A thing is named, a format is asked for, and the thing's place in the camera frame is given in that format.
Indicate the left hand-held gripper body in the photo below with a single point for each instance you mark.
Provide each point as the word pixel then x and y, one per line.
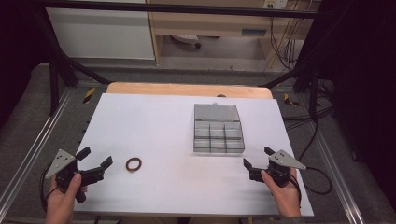
pixel 61 162

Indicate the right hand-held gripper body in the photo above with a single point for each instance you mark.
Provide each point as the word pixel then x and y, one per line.
pixel 285 160

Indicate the clear plastic compartment box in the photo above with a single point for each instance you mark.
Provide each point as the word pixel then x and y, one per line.
pixel 218 129

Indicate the person's right hand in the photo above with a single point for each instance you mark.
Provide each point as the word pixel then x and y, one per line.
pixel 285 197

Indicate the person's left hand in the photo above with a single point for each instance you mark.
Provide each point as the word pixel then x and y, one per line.
pixel 60 200

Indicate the yellow black tape strip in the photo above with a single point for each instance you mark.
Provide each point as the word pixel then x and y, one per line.
pixel 290 100
pixel 89 95

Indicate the black curtain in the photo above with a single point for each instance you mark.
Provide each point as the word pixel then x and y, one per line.
pixel 364 93
pixel 18 46

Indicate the white cabinet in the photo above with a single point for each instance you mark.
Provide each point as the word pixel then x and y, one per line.
pixel 99 31

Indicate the light wooden desk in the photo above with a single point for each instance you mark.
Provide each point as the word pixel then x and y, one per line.
pixel 214 23

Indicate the white chair base with caster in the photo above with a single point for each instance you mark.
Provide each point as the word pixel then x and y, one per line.
pixel 186 38

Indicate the aluminium rail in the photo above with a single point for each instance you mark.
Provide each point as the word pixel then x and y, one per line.
pixel 337 174
pixel 31 151

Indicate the black metal frame stand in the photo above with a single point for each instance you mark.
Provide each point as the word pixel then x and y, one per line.
pixel 311 81
pixel 54 81

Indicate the white wall socket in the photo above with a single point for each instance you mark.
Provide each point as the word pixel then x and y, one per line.
pixel 275 3

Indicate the black horizontal frame bar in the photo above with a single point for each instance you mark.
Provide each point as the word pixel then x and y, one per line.
pixel 186 9

